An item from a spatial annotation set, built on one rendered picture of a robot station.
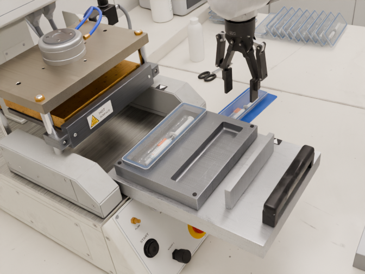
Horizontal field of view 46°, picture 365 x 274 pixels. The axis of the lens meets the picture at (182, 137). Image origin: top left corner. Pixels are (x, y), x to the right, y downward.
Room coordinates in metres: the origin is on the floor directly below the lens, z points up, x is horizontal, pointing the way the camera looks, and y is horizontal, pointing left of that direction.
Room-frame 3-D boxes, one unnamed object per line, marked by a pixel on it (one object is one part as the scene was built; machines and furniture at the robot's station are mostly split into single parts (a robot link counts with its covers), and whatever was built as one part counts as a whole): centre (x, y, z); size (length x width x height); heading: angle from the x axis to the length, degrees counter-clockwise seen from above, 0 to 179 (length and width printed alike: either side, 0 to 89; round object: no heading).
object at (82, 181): (0.57, 0.23, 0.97); 0.25 x 0.05 x 0.07; 51
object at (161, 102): (0.79, 0.05, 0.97); 0.26 x 0.05 x 0.07; 51
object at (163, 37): (1.47, 0.13, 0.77); 0.84 x 0.30 x 0.04; 144
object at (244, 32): (0.98, -0.18, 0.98); 0.08 x 0.08 x 0.09
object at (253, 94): (0.95, -0.20, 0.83); 0.03 x 0.01 x 0.07; 135
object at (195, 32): (1.31, -0.09, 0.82); 0.05 x 0.05 x 0.14
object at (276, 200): (0.45, -0.15, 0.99); 0.15 x 0.02 x 0.04; 141
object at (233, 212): (0.53, -0.04, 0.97); 0.30 x 0.22 x 0.08; 51
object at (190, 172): (0.56, -0.01, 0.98); 0.20 x 0.17 x 0.03; 141
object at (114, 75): (0.73, 0.19, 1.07); 0.22 x 0.17 x 0.10; 141
